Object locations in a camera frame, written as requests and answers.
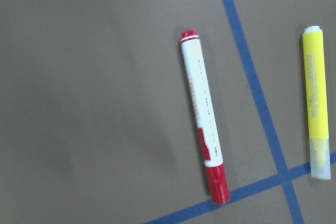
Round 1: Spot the red and white marker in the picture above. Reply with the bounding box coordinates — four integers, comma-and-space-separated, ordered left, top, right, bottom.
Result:
180, 29, 230, 205

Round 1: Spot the yellow highlighter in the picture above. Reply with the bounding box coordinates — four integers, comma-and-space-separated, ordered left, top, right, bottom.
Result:
302, 25, 331, 180

